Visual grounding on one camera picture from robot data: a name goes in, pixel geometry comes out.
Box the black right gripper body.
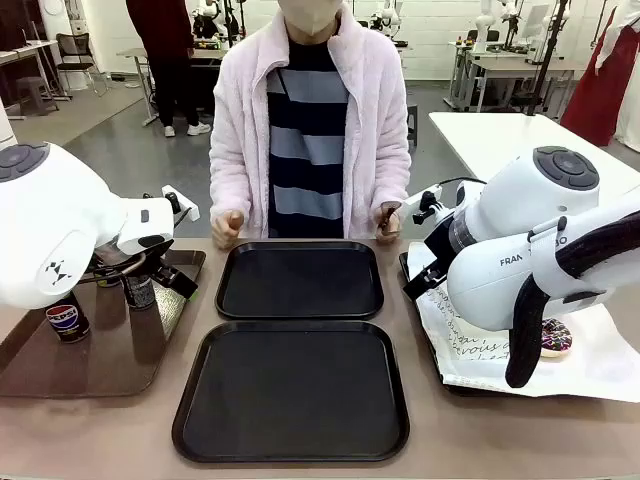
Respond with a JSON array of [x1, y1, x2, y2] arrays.
[[423, 214, 459, 274]]

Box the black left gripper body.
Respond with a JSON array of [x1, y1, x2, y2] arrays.
[[91, 243, 174, 282]]

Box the person's left hand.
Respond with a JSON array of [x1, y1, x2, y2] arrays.
[[374, 201, 404, 246]]

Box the person's right hand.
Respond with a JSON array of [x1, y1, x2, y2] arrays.
[[211, 209, 247, 250]]

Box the black tray under paper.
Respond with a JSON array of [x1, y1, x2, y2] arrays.
[[398, 251, 519, 399]]

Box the white table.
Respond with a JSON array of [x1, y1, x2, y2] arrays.
[[428, 110, 640, 201]]

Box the smaller black serving tray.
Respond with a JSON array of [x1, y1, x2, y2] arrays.
[[214, 240, 385, 321]]

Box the chocolate sprinkle donut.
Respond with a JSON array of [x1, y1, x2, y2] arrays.
[[538, 316, 574, 360]]

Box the larger black serving tray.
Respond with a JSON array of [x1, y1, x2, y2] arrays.
[[171, 320, 411, 464]]

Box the white paper sheet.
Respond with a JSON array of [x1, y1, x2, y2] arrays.
[[407, 241, 640, 404]]

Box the person in pink fleece jacket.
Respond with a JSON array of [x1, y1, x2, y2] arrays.
[[208, 0, 413, 246]]

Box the brown stool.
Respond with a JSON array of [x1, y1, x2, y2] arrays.
[[16, 76, 61, 117]]

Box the white background work tables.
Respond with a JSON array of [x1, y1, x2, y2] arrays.
[[446, 38, 587, 114]]

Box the black office chair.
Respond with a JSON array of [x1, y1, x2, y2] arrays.
[[55, 32, 109, 99]]

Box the standing person in dark red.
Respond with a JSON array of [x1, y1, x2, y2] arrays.
[[124, 0, 212, 138]]

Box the grey background table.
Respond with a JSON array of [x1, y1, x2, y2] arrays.
[[115, 44, 231, 127]]

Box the black tripod pole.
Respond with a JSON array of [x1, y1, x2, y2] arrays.
[[519, 0, 574, 119]]

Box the red dress on mannequin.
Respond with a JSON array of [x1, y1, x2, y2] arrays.
[[559, 0, 640, 149]]

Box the white desk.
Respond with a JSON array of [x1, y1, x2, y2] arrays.
[[0, 39, 59, 121]]

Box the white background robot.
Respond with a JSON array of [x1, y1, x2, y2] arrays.
[[369, 0, 402, 37]]

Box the seated person in black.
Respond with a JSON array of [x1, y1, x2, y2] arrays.
[[192, 0, 224, 41]]

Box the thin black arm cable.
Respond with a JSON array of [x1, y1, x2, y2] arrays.
[[78, 251, 152, 285]]

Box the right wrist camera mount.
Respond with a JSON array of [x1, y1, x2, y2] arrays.
[[403, 183, 445, 227]]

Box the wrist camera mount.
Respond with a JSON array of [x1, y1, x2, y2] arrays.
[[161, 184, 201, 224], [403, 183, 445, 227]]

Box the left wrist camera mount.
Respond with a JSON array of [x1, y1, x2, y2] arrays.
[[161, 184, 201, 224]]

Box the brown tray with handles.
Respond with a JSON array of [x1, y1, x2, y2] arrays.
[[0, 248, 207, 400]]

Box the black sleeved cable bundle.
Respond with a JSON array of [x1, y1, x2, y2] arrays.
[[504, 209, 640, 390]]

